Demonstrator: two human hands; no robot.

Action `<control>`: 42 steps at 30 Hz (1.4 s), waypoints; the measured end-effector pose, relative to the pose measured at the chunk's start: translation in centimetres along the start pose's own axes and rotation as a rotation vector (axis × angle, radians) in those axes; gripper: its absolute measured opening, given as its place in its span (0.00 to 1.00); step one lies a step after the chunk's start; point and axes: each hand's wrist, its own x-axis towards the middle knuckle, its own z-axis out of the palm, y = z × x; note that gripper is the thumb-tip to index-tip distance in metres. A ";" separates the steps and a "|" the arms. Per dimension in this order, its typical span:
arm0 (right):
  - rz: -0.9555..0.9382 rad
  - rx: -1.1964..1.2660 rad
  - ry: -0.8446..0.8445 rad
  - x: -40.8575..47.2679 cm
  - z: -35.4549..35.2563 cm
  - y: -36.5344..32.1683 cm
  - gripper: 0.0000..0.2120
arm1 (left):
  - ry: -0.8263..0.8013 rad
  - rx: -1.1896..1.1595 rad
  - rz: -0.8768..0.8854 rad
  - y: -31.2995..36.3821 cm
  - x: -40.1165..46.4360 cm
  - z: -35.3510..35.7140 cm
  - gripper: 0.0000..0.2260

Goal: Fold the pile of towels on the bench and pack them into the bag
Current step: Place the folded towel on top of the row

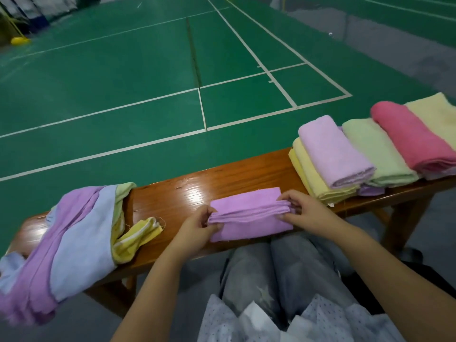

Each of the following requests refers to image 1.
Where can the person's right hand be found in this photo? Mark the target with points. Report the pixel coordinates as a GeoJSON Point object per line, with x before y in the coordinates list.
{"type": "Point", "coordinates": [313, 213]}

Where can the person's left hand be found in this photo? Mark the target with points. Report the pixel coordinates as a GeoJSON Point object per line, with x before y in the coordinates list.
{"type": "Point", "coordinates": [189, 237]}

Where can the pale yellow towel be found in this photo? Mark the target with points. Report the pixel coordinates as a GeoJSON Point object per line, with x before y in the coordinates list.
{"type": "Point", "coordinates": [436, 114]}
{"type": "Point", "coordinates": [299, 174]}
{"type": "Point", "coordinates": [320, 183]}

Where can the yellow white striped cloth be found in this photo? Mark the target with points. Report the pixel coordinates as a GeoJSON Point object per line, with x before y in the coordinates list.
{"type": "Point", "coordinates": [139, 238]}

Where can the purple towel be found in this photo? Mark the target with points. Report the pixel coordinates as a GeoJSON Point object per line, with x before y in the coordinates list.
{"type": "Point", "coordinates": [370, 190]}
{"type": "Point", "coordinates": [39, 274]}
{"type": "Point", "coordinates": [249, 213]}

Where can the light pink towel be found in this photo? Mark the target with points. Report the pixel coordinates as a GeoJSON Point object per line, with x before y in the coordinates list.
{"type": "Point", "coordinates": [335, 149]}

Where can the yellow green towel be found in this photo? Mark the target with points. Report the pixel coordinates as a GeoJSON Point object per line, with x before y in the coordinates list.
{"type": "Point", "coordinates": [122, 203]}

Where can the light green striped towel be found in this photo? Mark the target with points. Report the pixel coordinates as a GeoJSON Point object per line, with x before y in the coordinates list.
{"type": "Point", "coordinates": [381, 153]}

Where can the white blue towel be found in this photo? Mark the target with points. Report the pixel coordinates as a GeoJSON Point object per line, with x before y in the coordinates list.
{"type": "Point", "coordinates": [85, 245]}

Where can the hot pink towel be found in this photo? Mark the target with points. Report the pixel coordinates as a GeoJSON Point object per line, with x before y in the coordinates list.
{"type": "Point", "coordinates": [413, 135]}

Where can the person's right forearm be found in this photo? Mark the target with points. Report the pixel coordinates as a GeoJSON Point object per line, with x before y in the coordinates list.
{"type": "Point", "coordinates": [406, 288]}

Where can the person's left forearm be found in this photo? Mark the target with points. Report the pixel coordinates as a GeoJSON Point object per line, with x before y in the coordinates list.
{"type": "Point", "coordinates": [149, 302]}

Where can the person's grey trousers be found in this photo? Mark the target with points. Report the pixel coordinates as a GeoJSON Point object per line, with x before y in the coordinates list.
{"type": "Point", "coordinates": [285, 270]}

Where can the brown wooden bench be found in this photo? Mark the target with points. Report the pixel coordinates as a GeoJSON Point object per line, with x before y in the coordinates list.
{"type": "Point", "coordinates": [178, 192]}

